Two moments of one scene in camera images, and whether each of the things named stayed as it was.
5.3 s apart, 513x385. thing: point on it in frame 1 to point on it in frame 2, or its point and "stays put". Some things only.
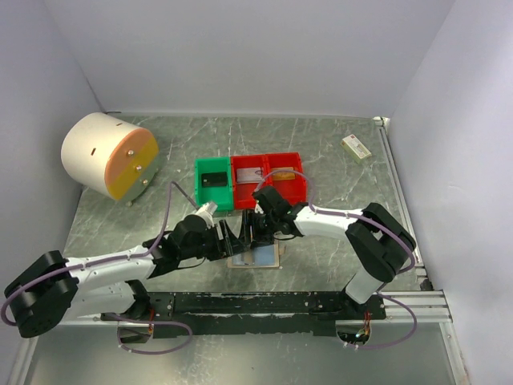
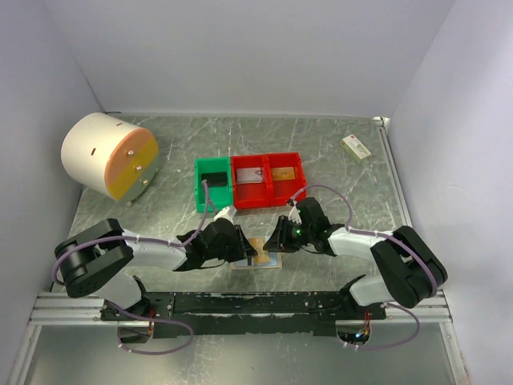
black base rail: x=189 y=314 stays put
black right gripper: x=256 y=238 to x=279 y=241
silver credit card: x=248 y=175 stays put
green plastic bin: x=213 y=181 stays put
